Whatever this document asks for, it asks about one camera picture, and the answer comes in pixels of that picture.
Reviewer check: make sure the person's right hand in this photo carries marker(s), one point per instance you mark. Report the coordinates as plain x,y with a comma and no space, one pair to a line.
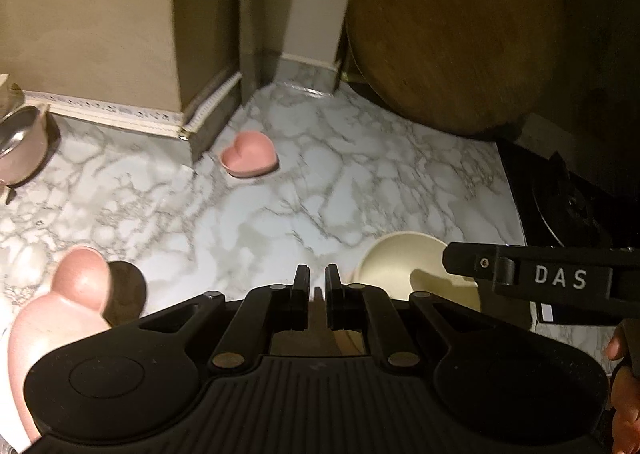
629,399

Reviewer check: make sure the small pink heart dish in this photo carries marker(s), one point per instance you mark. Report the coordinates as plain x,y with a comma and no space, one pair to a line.
250,153

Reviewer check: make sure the large pink heart plate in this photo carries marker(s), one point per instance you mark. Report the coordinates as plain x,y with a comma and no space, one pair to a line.
55,319

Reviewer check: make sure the steel pot with lid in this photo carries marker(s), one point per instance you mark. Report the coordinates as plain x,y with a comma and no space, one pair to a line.
25,163

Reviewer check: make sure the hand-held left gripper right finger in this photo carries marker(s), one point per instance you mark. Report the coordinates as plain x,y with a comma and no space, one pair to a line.
332,294

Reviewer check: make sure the cream bowl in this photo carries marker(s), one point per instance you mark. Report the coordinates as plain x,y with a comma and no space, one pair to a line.
395,259

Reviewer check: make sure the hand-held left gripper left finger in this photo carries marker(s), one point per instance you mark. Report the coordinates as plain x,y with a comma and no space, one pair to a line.
300,294

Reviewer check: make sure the round wooden cutting board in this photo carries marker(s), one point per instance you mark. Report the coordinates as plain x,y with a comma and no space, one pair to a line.
455,33

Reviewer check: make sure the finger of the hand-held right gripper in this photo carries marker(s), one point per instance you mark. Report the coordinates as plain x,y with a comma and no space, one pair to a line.
470,261

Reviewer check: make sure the black gas stove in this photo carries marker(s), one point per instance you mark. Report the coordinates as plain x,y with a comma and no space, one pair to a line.
575,194

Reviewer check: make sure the patterned edging strip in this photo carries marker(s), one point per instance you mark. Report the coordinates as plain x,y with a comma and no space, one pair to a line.
110,111

